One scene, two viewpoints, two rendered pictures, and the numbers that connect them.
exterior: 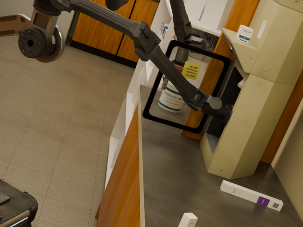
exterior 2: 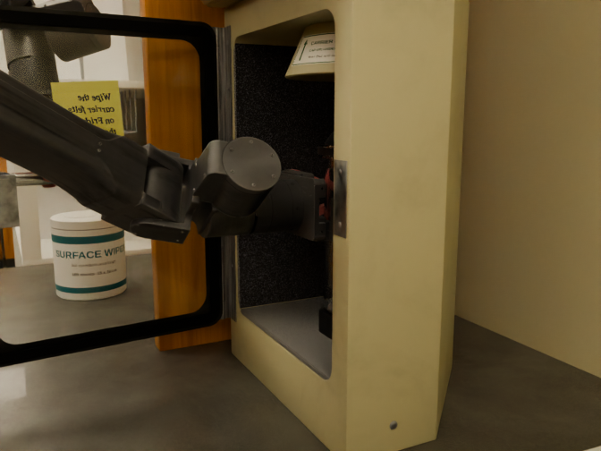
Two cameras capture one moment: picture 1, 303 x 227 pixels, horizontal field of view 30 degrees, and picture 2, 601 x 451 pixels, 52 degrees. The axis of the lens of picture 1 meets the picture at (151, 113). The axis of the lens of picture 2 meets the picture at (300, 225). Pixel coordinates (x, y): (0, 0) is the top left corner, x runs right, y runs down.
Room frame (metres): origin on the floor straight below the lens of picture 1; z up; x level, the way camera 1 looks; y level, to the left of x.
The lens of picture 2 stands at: (1.80, -0.11, 1.28)
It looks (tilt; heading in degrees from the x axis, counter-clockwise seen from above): 10 degrees down; 342
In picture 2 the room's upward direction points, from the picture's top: straight up
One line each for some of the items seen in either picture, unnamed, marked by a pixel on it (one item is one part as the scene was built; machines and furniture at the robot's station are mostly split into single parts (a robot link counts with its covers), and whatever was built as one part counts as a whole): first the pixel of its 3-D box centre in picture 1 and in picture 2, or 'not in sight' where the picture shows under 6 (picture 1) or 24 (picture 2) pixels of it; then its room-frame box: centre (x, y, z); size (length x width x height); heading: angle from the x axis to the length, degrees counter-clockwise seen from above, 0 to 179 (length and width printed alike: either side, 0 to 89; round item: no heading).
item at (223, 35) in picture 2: (217, 98); (224, 179); (2.60, -0.26, 1.19); 0.03 x 0.02 x 0.39; 9
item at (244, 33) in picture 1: (244, 34); not in sight; (2.40, -0.24, 1.54); 0.05 x 0.05 x 0.06; 9
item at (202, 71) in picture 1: (185, 88); (102, 186); (2.56, -0.11, 1.19); 0.30 x 0.01 x 0.40; 104
